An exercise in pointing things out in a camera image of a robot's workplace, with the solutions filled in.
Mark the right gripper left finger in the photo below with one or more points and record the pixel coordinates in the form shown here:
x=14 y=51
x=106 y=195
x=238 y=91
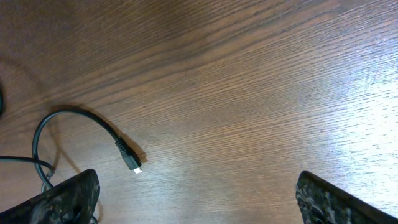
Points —
x=72 y=201

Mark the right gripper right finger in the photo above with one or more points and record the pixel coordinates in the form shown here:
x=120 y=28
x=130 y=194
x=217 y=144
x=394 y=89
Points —
x=322 y=202

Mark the black usb cable gold plug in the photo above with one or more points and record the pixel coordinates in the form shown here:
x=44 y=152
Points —
x=46 y=170

